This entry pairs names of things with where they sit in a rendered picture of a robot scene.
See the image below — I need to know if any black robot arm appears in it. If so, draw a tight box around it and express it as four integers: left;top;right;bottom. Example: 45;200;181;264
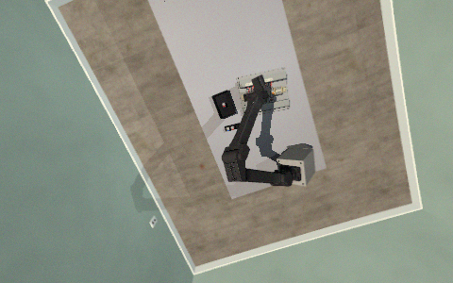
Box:
222;75;301;187

